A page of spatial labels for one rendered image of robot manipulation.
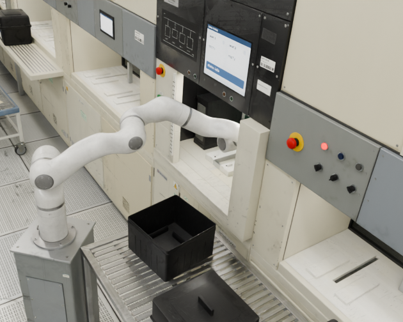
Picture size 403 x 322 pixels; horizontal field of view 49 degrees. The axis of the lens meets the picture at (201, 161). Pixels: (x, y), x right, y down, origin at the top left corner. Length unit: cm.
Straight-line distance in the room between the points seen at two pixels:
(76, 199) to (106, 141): 186
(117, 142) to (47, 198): 40
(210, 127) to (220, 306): 71
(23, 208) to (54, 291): 151
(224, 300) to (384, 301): 61
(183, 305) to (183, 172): 86
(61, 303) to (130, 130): 91
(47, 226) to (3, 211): 160
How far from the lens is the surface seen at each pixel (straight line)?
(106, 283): 191
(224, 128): 185
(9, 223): 351
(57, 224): 204
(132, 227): 193
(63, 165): 184
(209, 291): 175
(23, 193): 377
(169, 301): 171
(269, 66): 163
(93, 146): 183
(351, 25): 140
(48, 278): 216
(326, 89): 148
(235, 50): 178
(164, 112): 178
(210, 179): 231
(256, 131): 167
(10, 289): 303
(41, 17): 510
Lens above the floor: 216
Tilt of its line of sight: 32 degrees down
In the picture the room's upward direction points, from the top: 5 degrees clockwise
